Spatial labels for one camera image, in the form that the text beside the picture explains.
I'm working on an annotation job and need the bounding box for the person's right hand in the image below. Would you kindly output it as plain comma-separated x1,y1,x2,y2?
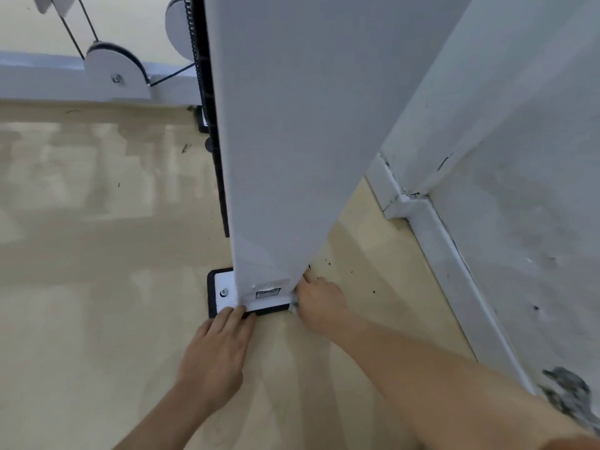
295,269,365,339

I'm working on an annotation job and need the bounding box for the person's left hand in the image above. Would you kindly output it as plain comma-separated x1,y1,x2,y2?
176,305,258,414

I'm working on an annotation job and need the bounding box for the white gym machine frame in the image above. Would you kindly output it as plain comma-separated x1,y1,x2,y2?
0,0,477,320

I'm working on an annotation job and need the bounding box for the person's right forearm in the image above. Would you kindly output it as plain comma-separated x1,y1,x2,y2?
337,317,593,450

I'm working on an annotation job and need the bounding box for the person's right leg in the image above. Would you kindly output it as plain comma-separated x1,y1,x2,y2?
539,433,600,450

